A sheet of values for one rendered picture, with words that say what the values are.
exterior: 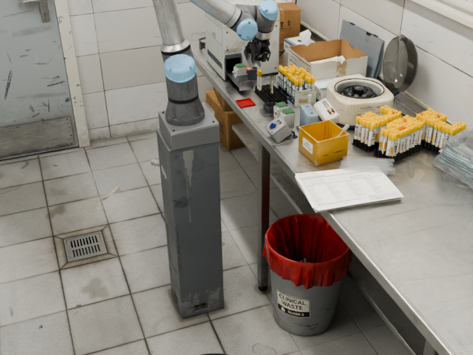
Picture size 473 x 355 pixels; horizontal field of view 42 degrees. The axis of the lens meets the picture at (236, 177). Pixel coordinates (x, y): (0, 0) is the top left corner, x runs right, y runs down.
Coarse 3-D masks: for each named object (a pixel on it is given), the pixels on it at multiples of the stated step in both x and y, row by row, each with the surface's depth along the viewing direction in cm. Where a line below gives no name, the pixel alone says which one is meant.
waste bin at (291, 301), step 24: (288, 216) 266; (312, 216) 267; (288, 240) 268; (312, 240) 269; (336, 240) 261; (288, 264) 242; (312, 264) 239; (336, 264) 242; (288, 288) 251; (312, 288) 247; (336, 288) 255; (288, 312) 259; (312, 312) 256
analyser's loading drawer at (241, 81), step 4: (228, 72) 283; (232, 72) 275; (232, 76) 276; (236, 76) 271; (240, 76) 272; (244, 76) 273; (232, 80) 275; (236, 80) 272; (240, 80) 273; (244, 80) 274; (248, 80) 274; (252, 80) 269; (236, 84) 271; (240, 84) 267; (244, 84) 268; (248, 84) 269; (252, 84) 270; (240, 88) 269; (244, 88) 269; (248, 88) 270; (252, 88) 271
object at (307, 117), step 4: (308, 104) 238; (304, 108) 235; (312, 108) 235; (300, 112) 239; (304, 112) 234; (308, 112) 232; (312, 112) 232; (316, 112) 232; (300, 116) 240; (304, 116) 234; (308, 116) 229; (312, 116) 230; (316, 116) 230; (300, 120) 240; (304, 120) 235; (308, 120) 230; (312, 120) 231; (316, 120) 231; (300, 124) 241; (304, 124) 235; (308, 124) 231; (296, 128) 241
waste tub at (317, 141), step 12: (324, 120) 226; (300, 132) 222; (312, 132) 226; (324, 132) 228; (336, 132) 223; (300, 144) 224; (312, 144) 216; (324, 144) 214; (336, 144) 216; (312, 156) 218; (324, 156) 217; (336, 156) 219
